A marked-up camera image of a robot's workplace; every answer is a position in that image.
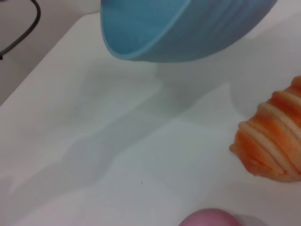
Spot blue bowl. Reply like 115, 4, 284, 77
100, 0, 279, 64

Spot pink toy peach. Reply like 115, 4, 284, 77
178, 208, 240, 226

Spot orange striped toy bread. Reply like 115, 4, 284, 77
229, 75, 301, 183

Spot black cable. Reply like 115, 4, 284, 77
0, 0, 41, 60

